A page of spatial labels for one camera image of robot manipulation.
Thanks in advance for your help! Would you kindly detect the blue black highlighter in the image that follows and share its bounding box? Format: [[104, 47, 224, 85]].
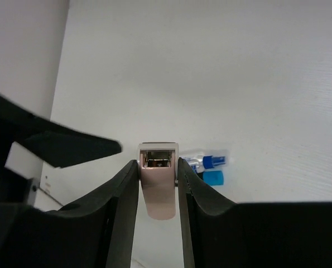
[[197, 170, 224, 186]]

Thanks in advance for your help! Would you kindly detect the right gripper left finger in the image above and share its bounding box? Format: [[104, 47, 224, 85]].
[[46, 160, 139, 267]]

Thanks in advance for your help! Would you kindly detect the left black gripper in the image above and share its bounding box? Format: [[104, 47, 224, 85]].
[[0, 95, 122, 203]]

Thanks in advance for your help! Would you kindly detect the clear blue-capped glue bottle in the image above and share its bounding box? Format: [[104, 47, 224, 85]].
[[180, 149, 228, 173]]

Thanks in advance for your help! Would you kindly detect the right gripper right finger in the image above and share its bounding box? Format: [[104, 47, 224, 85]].
[[177, 159, 261, 267]]

